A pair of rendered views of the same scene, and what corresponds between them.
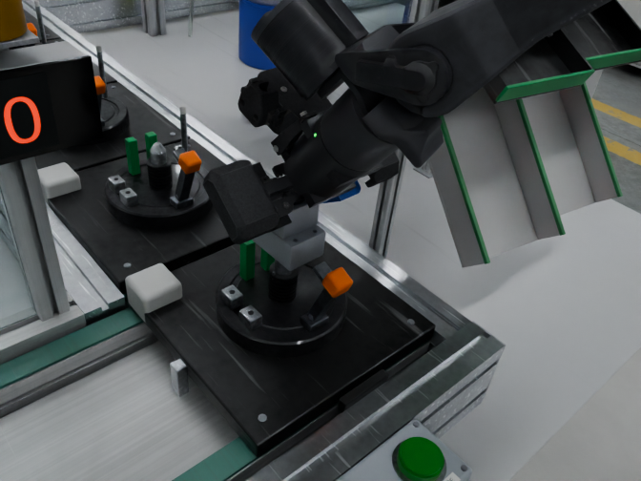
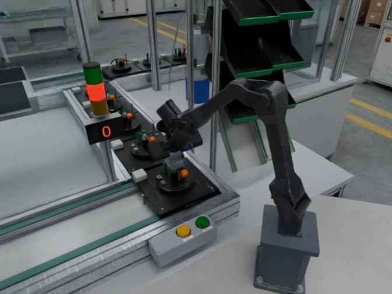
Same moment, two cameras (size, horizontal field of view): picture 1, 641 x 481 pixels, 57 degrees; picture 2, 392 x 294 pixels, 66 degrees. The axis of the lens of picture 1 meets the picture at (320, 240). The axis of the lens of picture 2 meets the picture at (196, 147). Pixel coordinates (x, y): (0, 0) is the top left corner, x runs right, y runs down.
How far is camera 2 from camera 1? 0.51 m
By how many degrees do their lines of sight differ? 12
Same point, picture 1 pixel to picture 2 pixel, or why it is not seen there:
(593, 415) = not seen: hidden behind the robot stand
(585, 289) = not seen: hidden behind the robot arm
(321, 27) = (170, 111)
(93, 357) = (122, 193)
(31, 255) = (107, 164)
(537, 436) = (253, 226)
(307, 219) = (177, 156)
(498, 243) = (245, 165)
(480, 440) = (234, 226)
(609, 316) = not seen: hidden behind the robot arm
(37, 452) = (106, 216)
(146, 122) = (146, 126)
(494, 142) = (247, 133)
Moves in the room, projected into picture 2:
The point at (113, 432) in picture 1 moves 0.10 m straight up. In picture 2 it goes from (125, 213) to (121, 191)
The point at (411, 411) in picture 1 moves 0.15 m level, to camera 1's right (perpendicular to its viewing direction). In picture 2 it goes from (205, 210) to (249, 218)
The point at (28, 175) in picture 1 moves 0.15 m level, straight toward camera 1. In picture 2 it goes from (107, 143) to (111, 168)
